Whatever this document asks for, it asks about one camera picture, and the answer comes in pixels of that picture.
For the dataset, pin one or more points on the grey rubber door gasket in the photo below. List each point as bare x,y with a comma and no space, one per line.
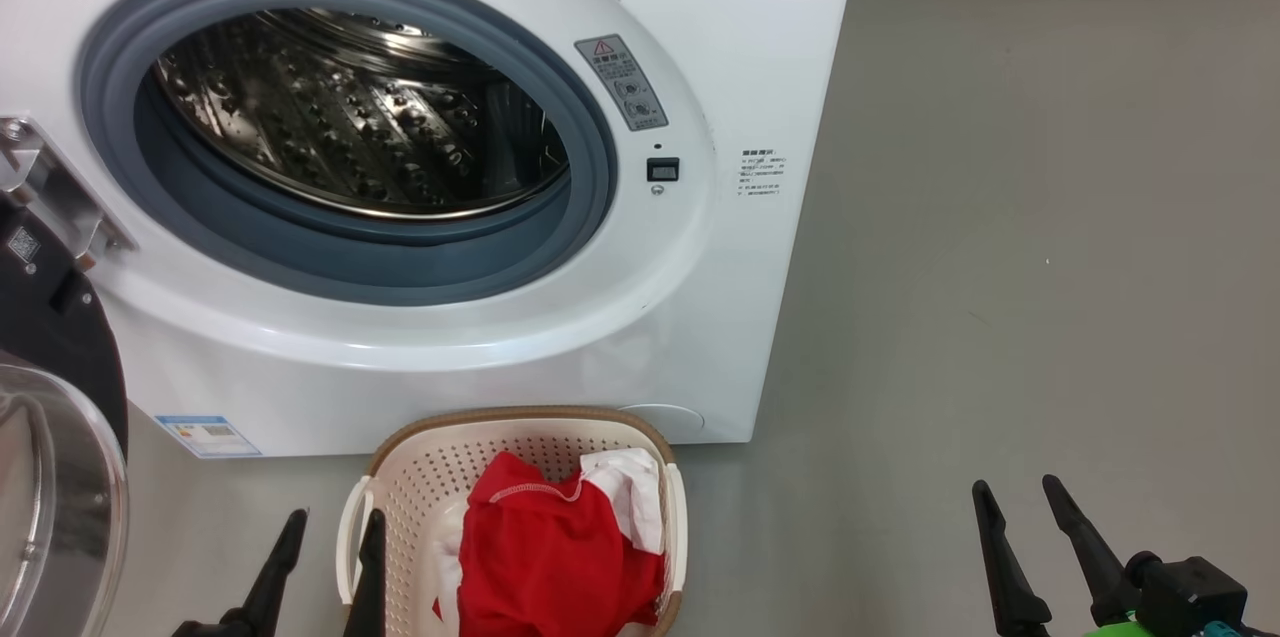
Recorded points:
250,257

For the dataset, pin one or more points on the metal door hinge bracket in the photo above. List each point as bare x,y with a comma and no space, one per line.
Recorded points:
60,192

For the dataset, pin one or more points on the teal right camera connector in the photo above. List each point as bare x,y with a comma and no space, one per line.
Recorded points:
1222,630

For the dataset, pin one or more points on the blue energy label sticker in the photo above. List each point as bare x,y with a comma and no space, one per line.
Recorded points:
208,435

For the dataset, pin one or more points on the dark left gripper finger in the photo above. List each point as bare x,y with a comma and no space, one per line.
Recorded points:
370,587
275,582

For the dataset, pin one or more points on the cream perforated laundry basket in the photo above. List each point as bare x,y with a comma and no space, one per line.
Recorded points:
410,497

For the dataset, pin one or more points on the red and white garment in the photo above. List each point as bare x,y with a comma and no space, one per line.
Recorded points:
550,567

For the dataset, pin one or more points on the black-rimmed glass washer door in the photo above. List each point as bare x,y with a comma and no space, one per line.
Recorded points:
50,477

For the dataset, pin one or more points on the grey warning sticker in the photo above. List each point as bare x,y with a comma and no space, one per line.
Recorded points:
622,82

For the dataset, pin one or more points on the black door latch socket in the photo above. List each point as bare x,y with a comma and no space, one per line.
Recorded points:
663,169

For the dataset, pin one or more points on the stainless steel washer drum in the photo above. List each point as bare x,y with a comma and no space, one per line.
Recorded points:
350,117

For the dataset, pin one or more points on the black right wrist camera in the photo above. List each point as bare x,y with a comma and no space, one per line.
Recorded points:
1190,597

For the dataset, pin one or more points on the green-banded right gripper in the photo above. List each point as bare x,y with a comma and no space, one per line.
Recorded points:
1125,631

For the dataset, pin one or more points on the white front-load washing machine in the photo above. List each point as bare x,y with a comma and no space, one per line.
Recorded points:
700,337

